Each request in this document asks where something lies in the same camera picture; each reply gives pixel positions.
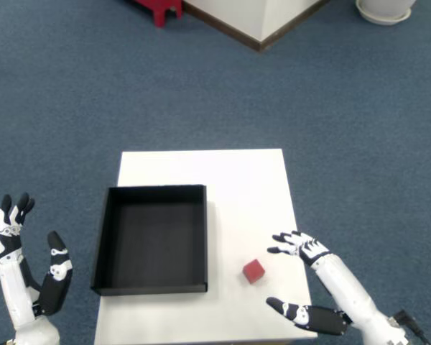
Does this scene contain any red cube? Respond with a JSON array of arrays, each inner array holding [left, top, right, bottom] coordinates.
[[242, 258, 267, 285]]

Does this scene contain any white pot saucer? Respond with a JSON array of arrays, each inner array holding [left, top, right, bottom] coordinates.
[[356, 0, 413, 27]]

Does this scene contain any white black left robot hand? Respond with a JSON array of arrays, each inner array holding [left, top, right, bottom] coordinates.
[[0, 192, 75, 345]]

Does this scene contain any black open box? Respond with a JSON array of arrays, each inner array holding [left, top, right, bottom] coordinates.
[[90, 184, 208, 297]]

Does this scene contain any red plastic stool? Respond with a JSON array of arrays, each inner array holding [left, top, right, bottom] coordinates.
[[131, 0, 184, 30]]

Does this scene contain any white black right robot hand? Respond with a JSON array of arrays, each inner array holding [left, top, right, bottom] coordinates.
[[265, 230, 409, 345]]

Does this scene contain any white plant pot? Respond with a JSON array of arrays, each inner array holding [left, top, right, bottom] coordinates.
[[358, 0, 417, 18]]

